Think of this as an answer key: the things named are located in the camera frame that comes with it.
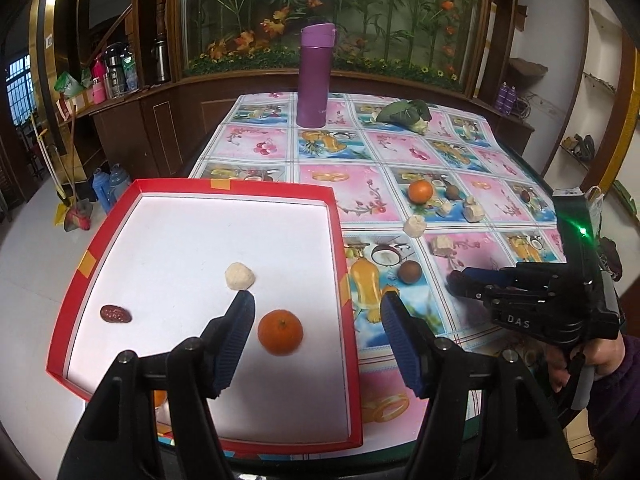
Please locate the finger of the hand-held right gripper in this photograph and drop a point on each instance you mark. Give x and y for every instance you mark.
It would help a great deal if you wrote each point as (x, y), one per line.
(482, 275)
(465, 285)

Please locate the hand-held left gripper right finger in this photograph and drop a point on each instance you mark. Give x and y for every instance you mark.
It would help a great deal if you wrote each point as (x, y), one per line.
(400, 335)

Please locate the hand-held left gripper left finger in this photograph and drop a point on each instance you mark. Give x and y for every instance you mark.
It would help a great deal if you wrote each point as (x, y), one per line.
(239, 320)

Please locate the orange mandarin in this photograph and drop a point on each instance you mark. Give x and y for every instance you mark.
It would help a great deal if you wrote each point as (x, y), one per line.
(420, 192)
(280, 332)

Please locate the brown longan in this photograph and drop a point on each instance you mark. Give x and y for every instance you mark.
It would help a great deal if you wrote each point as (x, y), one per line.
(410, 272)
(452, 192)

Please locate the red cardboard box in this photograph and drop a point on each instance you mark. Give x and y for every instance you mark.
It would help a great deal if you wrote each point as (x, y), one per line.
(200, 240)

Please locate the dark red date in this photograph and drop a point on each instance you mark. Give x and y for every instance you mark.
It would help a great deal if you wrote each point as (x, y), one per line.
(115, 314)

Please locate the person's right forearm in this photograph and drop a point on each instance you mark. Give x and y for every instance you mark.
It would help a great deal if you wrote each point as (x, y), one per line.
(617, 420)

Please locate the person's right hand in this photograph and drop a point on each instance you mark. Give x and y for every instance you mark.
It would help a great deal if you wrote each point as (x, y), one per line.
(607, 355)

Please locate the printed plastic tablecloth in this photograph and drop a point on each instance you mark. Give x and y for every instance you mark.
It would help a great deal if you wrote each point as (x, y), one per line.
(350, 160)

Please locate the purple spray bottle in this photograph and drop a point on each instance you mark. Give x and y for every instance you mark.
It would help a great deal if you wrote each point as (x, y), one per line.
(511, 98)
(502, 96)

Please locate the green leafy vegetable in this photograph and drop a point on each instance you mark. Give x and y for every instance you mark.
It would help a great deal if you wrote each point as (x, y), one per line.
(402, 112)

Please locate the blue water jug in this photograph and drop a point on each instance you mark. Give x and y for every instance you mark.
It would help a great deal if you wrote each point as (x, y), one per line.
(120, 180)
(100, 189)

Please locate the dustpan with red brush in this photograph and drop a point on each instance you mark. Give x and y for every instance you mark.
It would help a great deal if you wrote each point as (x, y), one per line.
(77, 216)

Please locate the dark wooden cabinet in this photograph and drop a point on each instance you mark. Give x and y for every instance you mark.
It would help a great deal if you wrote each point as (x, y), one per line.
(170, 120)

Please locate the purple thermos bottle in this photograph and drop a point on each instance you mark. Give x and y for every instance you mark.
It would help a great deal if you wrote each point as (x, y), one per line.
(315, 75)

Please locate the clear water bottle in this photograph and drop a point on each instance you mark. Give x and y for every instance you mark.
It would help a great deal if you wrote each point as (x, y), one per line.
(131, 76)

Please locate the black thermos flask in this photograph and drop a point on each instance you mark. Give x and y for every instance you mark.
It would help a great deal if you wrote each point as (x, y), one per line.
(161, 60)

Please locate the pink cup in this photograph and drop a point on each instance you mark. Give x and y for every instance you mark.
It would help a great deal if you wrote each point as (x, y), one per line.
(97, 84)

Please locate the silver black kettle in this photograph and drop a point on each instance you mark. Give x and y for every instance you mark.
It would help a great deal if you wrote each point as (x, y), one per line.
(115, 70)

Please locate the green packet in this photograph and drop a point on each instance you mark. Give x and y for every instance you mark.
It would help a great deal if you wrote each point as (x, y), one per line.
(70, 85)

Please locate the artificial flower display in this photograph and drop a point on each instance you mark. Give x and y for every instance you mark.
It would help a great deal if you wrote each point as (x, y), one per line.
(330, 15)

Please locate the wooden wall shelf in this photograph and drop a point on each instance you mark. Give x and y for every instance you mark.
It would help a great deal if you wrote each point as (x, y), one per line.
(527, 67)

